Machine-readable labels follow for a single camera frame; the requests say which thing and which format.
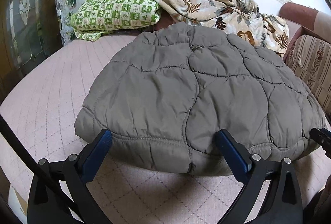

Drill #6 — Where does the pink maroon sofa frame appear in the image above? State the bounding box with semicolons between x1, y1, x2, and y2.
279;2;331;59

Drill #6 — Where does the white cardboard box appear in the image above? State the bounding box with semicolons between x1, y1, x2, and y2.
8;185;28;219

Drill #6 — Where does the grey-brown quilted hooded jacket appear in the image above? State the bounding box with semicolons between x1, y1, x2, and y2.
74;23;327;176

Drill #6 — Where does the person's dark trouser leg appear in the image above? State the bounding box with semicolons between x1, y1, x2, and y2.
304;178;331;224

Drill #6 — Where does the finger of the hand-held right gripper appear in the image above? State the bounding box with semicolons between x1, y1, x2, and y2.
310;127;331;158

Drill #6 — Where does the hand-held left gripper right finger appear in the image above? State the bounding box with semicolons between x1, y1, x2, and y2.
216;129;303;224

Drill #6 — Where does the striped floral sofa backrest cushion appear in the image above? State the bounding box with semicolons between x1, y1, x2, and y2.
283;34;331;111

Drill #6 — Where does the clear plastic bag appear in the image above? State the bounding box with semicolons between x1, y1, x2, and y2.
55;0;78;46

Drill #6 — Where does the pink quilted bed mattress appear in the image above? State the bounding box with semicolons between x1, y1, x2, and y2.
0;33;331;224

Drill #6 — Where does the green patterned pillow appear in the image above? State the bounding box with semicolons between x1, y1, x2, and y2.
70;0;162;42

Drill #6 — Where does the wooden door with stained glass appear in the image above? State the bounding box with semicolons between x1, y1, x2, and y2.
0;0;68;106

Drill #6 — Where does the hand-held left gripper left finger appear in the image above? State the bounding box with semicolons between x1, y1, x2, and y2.
27;128;113;224

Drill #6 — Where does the leaf print blanket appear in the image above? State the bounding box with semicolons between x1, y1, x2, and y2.
132;0;289;58

